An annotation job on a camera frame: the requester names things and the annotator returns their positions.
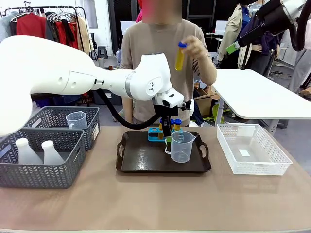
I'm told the red jacket on hanger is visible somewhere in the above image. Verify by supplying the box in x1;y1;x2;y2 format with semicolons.
16;13;47;39

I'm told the white plastic basket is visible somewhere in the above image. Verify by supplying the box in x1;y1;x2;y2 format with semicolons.
216;123;293;176

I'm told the person's left forearm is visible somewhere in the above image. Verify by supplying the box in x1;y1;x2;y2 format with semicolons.
192;52;218;86

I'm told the person's left hand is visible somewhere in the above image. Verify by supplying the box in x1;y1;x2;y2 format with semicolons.
182;35;209;61

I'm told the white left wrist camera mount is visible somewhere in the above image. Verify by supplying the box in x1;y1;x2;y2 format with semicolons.
178;98;195;117

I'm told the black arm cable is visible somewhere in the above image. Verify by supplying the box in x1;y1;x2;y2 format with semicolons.
288;0;311;52
96;89;169;130

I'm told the dark brown serving tray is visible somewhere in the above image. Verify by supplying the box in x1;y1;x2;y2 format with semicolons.
115;131;212;173

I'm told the white monitor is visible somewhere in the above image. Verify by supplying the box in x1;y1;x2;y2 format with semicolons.
215;20;229;36

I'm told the person in gray clothes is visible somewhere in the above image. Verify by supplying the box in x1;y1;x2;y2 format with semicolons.
288;48;311;94

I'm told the cardboard box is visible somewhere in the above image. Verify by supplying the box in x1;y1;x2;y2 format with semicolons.
193;86;220;117

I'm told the blue test tube rack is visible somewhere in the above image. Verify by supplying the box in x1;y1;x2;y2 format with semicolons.
148;127;183;142

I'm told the mannequin in beige coat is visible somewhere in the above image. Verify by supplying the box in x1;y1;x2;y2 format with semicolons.
217;3;253;70

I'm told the white table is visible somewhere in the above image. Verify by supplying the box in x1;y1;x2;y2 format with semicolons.
210;69;311;120

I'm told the small gray plastic basket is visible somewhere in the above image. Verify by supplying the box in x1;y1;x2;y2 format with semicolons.
24;106;101;151

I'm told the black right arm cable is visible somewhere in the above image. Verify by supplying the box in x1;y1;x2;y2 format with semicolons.
288;0;311;52

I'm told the gray step stool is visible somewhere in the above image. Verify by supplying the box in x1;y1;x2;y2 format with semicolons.
97;45;109;59

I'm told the black clothes rack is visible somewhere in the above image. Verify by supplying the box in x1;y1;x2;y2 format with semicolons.
0;6;98;61

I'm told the white plastic bottle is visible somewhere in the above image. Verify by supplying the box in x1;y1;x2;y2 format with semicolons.
41;140;66;166
15;138;43;166

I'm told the person in beige sweater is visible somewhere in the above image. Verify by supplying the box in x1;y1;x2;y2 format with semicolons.
120;18;217;127

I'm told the red dress on hanger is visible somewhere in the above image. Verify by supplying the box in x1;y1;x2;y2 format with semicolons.
55;21;80;50

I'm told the large gray plastic basket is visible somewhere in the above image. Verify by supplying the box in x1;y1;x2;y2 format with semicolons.
0;128;86;189

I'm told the clear plastic measuring cup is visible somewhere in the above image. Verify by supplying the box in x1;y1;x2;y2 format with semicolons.
164;130;197;164
66;111;88;130

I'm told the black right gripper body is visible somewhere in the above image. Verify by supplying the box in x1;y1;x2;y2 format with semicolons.
256;0;293;34

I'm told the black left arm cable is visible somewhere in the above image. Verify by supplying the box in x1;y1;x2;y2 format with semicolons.
96;89;169;130

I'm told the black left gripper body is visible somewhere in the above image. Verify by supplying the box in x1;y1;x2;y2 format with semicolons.
153;103;180;119

